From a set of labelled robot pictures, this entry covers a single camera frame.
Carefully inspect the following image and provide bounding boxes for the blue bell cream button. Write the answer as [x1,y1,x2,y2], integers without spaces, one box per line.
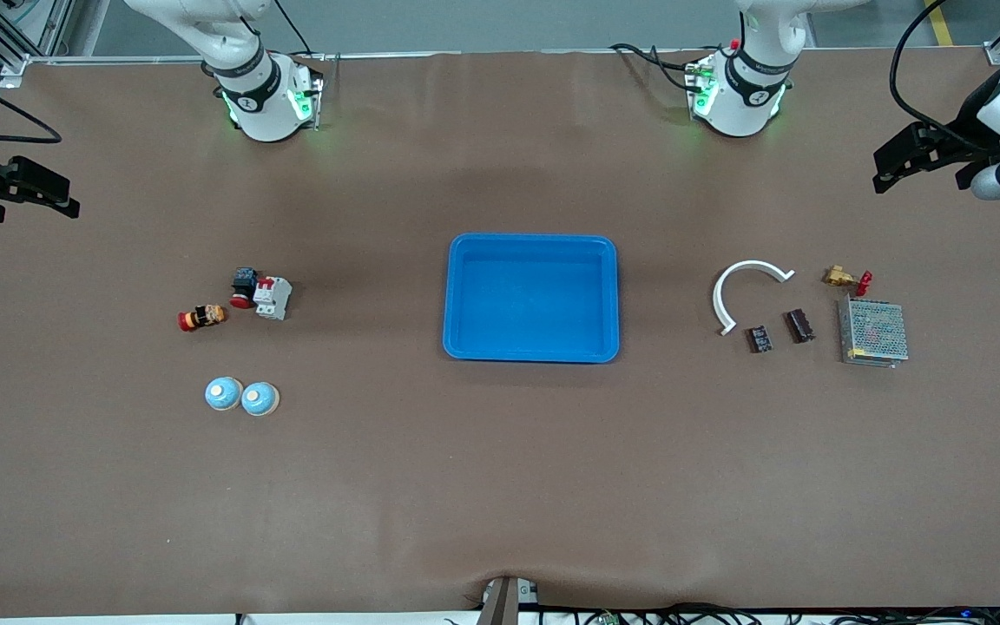
[240,381,281,418]
[204,376,244,412]

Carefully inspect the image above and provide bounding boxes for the blue plastic tray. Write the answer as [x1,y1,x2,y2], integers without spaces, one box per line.
[442,233,621,364]

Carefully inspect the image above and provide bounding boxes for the metal mesh power supply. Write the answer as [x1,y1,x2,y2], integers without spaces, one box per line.
[838,295,910,370]

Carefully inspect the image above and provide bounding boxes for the red orange push button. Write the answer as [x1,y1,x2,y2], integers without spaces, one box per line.
[177,304,228,333]

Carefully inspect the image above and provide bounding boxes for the black emergency stop button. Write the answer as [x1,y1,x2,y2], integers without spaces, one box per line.
[230,267,260,310]

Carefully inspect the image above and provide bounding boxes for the white red circuit breaker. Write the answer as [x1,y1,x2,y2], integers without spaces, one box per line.
[253,275,293,321]

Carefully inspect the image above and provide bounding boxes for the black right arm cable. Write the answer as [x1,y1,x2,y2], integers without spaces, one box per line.
[0,68,63,144]

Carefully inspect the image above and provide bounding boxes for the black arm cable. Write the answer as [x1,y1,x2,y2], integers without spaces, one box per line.
[0,68,63,144]
[889,0,1000,155]

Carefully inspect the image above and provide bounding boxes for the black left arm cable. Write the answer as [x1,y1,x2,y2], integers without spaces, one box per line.
[889,0,1000,155]

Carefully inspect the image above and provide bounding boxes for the brass valve red handle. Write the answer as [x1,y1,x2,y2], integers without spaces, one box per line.
[822,266,873,296]

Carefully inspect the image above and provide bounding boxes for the white half-ring pipe clamp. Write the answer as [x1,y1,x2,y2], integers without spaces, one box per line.
[712,260,796,336]

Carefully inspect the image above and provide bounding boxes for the black base cable bundle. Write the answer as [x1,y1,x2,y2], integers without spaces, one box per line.
[611,42,701,92]

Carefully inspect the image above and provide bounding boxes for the thin black base cable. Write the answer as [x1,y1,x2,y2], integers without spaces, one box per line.
[270,0,317,60]

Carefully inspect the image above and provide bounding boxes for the black cables under table edge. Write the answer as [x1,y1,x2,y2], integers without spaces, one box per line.
[543,602,1000,625]

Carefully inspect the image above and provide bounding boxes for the metal table edge bracket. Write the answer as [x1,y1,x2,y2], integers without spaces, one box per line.
[478,576,540,625]

